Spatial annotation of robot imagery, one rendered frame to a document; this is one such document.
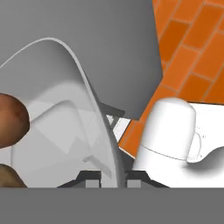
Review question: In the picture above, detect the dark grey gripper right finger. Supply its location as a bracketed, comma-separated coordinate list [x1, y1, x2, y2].
[125, 170, 165, 189]

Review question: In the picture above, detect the brown onion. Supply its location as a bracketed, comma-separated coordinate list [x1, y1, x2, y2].
[0, 93, 31, 149]

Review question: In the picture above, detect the clear plastic vegetable container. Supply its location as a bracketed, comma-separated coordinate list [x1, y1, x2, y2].
[0, 37, 127, 189]

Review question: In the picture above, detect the brown sweet potato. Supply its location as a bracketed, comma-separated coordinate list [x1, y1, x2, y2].
[0, 163, 28, 189]

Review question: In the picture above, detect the white rounded fixture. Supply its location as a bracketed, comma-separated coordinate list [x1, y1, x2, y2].
[132, 97, 224, 189]

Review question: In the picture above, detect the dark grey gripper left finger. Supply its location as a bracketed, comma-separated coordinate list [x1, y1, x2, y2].
[56, 170, 102, 189]

